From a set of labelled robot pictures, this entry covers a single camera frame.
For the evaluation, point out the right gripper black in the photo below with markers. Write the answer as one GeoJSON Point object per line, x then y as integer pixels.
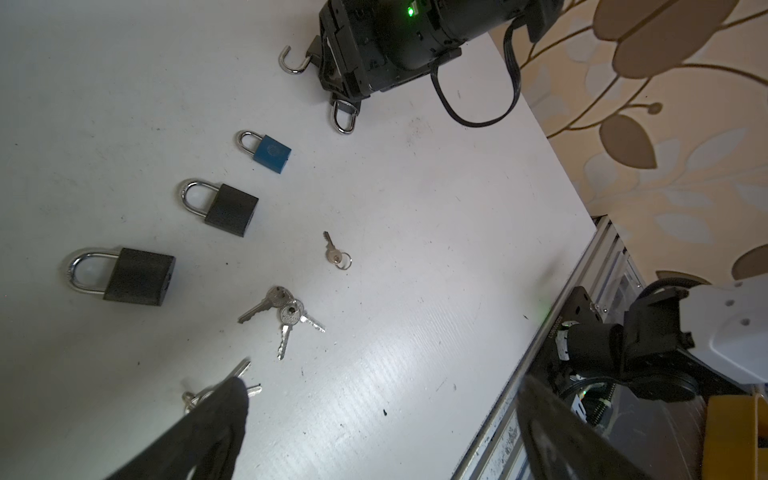
{"type": "Point", "coordinates": [349, 55]}

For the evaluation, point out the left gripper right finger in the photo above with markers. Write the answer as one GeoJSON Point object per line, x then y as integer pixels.
{"type": "Point", "coordinates": [559, 445]}

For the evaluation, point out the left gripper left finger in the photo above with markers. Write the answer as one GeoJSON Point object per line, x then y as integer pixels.
{"type": "Point", "coordinates": [204, 444]}

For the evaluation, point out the silver key bunch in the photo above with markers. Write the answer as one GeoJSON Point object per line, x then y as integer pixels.
{"type": "Point", "coordinates": [240, 375]}
{"type": "Point", "coordinates": [290, 312]}

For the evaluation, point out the black padlock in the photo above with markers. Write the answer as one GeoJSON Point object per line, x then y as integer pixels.
{"type": "Point", "coordinates": [344, 115]}
{"type": "Point", "coordinates": [138, 277]}
{"type": "Point", "coordinates": [231, 210]}

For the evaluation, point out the blue padlock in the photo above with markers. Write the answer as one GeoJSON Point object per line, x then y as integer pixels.
{"type": "Point", "coordinates": [264, 150]}

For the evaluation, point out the small key with ring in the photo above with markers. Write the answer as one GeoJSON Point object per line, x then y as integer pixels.
{"type": "Point", "coordinates": [340, 259]}

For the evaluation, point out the yellow object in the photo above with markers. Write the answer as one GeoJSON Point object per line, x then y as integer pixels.
{"type": "Point", "coordinates": [735, 443]}

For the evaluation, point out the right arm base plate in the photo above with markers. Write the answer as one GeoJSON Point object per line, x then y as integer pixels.
{"type": "Point", "coordinates": [580, 345]}

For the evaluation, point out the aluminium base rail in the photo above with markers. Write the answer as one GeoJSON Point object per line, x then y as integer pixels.
{"type": "Point", "coordinates": [599, 290]}

